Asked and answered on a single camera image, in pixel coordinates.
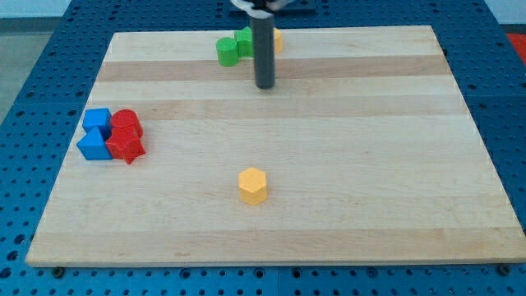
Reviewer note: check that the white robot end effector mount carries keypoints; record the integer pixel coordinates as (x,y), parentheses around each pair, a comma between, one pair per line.
(260,9)

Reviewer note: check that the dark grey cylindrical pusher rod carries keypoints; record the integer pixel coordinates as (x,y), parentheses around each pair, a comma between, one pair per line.
(263,47)

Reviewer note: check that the yellow hexagon block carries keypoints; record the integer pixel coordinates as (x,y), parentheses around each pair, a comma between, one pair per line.
(252,185)

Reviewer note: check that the yellow block behind rod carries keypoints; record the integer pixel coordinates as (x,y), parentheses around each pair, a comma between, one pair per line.
(278,41)

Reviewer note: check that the green star block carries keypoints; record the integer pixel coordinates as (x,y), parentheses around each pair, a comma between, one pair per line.
(243,38)

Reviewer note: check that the green cylinder block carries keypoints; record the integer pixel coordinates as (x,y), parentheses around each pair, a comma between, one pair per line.
(227,51)

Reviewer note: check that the red cylinder block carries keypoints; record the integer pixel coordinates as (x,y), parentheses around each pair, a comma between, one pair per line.
(127,118)

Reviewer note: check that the red star block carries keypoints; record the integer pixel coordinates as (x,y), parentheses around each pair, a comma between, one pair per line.
(125,144)

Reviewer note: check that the blue cube block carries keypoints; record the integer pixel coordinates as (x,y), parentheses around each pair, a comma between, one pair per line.
(100,119)

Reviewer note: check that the blue triangular block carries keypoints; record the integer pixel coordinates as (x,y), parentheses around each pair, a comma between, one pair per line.
(92,146)

